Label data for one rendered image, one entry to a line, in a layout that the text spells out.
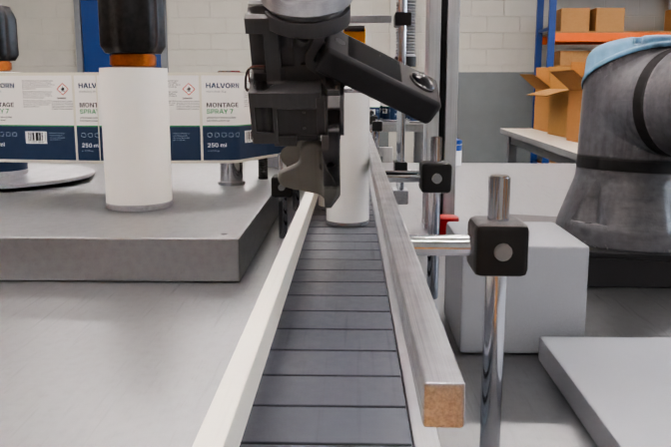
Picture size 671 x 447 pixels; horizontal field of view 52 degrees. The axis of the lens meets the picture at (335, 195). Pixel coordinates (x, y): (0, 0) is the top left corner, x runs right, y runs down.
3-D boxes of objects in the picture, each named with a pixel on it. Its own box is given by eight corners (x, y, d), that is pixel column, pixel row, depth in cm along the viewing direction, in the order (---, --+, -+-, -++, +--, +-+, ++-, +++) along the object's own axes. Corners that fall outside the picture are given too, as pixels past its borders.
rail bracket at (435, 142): (374, 292, 72) (375, 135, 70) (444, 293, 72) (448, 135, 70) (375, 302, 69) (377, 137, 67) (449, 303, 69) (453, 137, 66)
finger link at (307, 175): (282, 205, 70) (276, 128, 65) (340, 205, 70) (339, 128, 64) (280, 224, 68) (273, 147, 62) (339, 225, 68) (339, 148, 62)
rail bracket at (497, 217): (389, 437, 43) (393, 172, 40) (508, 438, 43) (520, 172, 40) (392, 465, 40) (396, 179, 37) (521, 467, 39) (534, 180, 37)
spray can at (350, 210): (330, 219, 86) (330, 51, 83) (370, 220, 85) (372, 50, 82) (322, 226, 81) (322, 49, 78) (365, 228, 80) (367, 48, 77)
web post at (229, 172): (221, 182, 119) (218, 71, 116) (247, 182, 119) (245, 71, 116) (215, 186, 114) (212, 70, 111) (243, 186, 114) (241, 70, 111)
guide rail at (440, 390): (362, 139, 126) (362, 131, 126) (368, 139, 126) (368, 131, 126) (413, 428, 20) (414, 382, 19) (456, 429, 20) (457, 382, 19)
